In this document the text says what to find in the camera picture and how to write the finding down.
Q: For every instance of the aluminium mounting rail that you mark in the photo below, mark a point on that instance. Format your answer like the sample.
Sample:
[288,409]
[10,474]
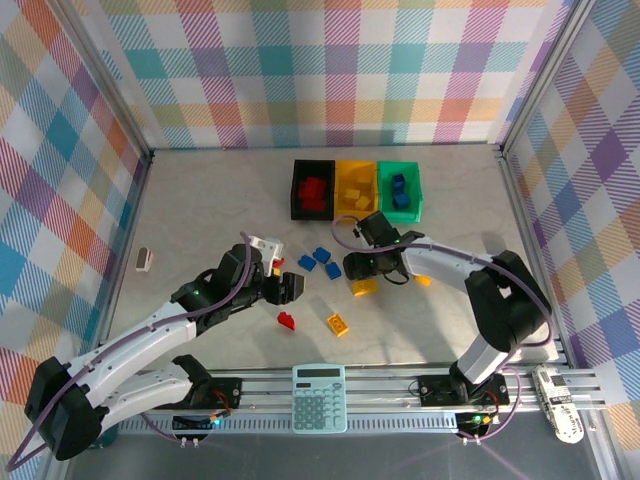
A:
[270,385]

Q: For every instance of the right aluminium side rail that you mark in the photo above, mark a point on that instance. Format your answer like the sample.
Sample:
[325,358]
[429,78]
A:
[517,210]

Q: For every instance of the left aluminium side rail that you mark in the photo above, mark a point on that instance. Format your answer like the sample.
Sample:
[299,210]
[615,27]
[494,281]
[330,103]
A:
[122,250]

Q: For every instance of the black plastic bin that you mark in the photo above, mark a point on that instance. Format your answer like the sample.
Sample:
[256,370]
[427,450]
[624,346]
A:
[295,200]

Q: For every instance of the green plastic bin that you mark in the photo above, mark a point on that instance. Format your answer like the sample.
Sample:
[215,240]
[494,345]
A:
[415,195]

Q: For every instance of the right controller board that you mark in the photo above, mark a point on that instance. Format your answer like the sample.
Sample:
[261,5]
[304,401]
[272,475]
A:
[475,424]

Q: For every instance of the controller board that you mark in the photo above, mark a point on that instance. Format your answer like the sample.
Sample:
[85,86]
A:
[475,424]
[192,425]

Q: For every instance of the aluminium frame post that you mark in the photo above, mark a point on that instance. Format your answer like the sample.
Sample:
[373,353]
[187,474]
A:
[103,75]
[544,75]

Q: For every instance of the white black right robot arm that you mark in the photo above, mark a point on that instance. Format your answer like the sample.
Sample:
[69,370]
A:
[440,260]

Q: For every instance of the white printed device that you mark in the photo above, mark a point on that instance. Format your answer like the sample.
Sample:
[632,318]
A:
[557,405]

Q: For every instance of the right aluminium frame post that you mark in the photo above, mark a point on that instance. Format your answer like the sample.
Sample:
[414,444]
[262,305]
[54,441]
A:
[544,75]

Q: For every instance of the aluminium side rail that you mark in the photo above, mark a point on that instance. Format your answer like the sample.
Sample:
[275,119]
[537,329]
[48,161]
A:
[517,210]
[122,250]

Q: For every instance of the yellow plastic bin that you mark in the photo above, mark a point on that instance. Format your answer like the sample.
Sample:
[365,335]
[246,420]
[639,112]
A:
[342,180]

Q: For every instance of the left controller board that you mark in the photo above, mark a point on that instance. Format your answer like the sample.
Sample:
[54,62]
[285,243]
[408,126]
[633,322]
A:
[192,425]

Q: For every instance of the left aluminium frame post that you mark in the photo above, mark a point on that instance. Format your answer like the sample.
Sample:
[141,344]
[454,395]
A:
[103,75]

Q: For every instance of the long red lego brick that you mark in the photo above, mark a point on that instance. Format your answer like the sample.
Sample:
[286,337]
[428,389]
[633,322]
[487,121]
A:
[312,204]

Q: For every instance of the small white brown block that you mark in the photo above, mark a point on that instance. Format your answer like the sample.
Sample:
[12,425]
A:
[145,258]

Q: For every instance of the curved yellow lego brick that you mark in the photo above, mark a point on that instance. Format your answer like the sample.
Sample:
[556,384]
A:
[365,288]

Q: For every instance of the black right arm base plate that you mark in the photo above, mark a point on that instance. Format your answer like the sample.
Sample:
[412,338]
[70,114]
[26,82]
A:
[435,390]

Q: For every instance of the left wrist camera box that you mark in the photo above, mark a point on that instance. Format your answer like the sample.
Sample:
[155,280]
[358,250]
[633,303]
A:
[265,247]

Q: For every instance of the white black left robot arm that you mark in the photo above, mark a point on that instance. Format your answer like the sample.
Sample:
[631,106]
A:
[125,350]

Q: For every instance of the light blue calculator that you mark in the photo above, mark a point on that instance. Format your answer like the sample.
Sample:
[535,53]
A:
[319,400]

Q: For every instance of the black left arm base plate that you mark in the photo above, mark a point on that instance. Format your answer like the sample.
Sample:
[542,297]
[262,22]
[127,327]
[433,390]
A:
[227,390]

